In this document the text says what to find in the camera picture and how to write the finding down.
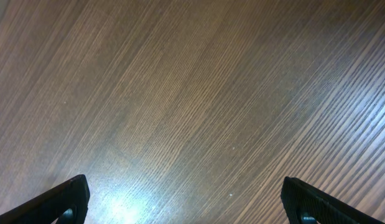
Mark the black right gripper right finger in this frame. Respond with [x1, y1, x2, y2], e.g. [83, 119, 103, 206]
[281, 177, 382, 224]

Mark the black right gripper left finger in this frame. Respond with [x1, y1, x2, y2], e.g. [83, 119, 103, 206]
[0, 174, 90, 224]

